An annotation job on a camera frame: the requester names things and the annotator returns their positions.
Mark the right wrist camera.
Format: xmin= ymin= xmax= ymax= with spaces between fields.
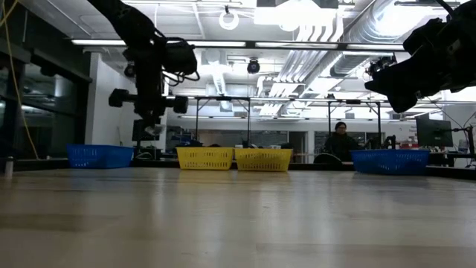
xmin=403 ymin=17 xmax=449 ymax=55

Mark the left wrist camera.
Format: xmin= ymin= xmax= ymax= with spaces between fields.
xmin=162 ymin=39 xmax=199 ymax=78

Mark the person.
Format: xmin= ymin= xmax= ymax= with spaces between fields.
xmin=322 ymin=121 xmax=361 ymax=162

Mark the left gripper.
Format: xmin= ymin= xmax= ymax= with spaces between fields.
xmin=108 ymin=46 xmax=190 ymax=129

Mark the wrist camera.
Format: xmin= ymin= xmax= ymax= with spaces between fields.
xmin=403 ymin=17 xmax=449 ymax=55
xmin=162 ymin=39 xmax=199 ymax=78

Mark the yellow hanging cable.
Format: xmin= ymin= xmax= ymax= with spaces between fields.
xmin=0 ymin=0 xmax=40 ymax=160

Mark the blue plastic basket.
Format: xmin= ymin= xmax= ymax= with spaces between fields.
xmin=351 ymin=148 xmax=431 ymax=176
xmin=66 ymin=144 xmax=135 ymax=169

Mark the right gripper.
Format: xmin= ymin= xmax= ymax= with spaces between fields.
xmin=364 ymin=39 xmax=476 ymax=115

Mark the white ring ceiling lamp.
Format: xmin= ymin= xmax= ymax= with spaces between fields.
xmin=218 ymin=9 xmax=240 ymax=31

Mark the black office chair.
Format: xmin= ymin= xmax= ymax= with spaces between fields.
xmin=313 ymin=152 xmax=343 ymax=165

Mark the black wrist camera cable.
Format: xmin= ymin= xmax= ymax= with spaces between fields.
xmin=162 ymin=70 xmax=201 ymax=87

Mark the black computer monitor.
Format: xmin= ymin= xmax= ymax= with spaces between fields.
xmin=132 ymin=118 xmax=163 ymax=142
xmin=415 ymin=113 xmax=454 ymax=148

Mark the yellow plastic basket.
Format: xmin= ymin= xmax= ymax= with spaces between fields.
xmin=234 ymin=147 xmax=294 ymax=172
xmin=176 ymin=146 xmax=234 ymax=171

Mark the black metal stand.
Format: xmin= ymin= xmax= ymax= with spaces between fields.
xmin=195 ymin=95 xmax=252 ymax=148
xmin=326 ymin=98 xmax=382 ymax=150

